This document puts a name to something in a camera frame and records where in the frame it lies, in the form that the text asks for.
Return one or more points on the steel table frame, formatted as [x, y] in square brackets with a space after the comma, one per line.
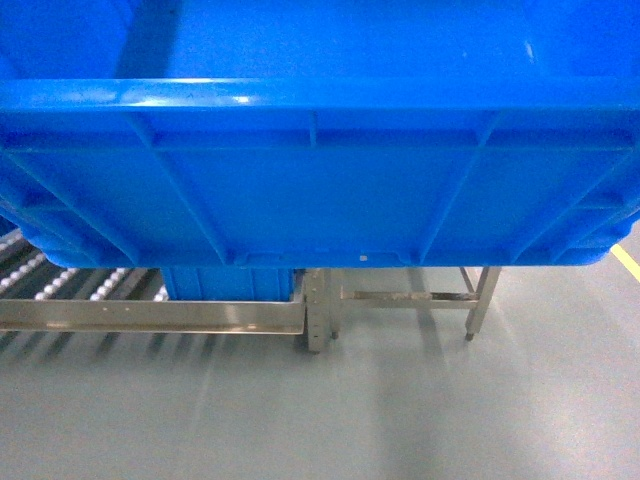
[476, 298]

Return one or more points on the blue crate with red contents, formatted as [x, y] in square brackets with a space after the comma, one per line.
[228, 284]

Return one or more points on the steel roller shelf rack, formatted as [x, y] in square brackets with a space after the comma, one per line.
[39, 296]

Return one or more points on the large blue plastic crate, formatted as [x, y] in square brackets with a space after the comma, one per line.
[293, 134]

